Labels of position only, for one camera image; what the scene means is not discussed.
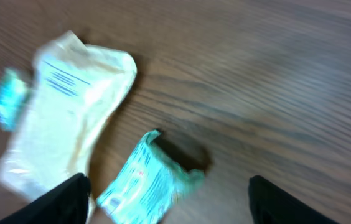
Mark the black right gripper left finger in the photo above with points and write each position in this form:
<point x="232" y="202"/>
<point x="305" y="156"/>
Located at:
<point x="65" y="204"/>

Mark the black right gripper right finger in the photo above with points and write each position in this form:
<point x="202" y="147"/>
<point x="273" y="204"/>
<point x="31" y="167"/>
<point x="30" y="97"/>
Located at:
<point x="270" y="204"/>

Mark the teal wipes packet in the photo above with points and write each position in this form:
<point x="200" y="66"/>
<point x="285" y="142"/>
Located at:
<point x="149" y="184"/>

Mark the beige clear pouch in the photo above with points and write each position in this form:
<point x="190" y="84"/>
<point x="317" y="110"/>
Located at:
<point x="76" y="88"/>

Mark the green tissue pack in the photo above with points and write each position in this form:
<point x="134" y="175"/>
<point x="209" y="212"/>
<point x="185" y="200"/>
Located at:
<point x="14" y="90"/>

